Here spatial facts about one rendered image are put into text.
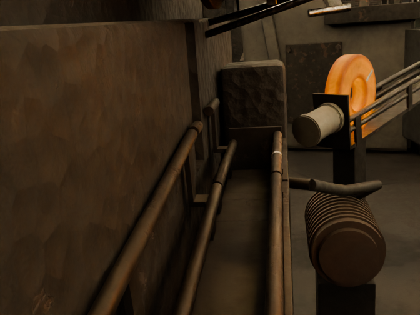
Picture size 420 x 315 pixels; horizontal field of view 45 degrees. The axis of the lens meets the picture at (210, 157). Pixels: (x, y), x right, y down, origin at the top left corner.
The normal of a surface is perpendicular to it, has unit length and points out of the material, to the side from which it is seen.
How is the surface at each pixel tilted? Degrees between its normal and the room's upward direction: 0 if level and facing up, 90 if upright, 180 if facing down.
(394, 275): 0
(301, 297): 0
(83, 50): 90
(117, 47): 90
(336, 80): 62
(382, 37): 90
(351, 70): 90
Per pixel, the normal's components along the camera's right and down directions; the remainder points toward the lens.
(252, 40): -0.37, 0.26
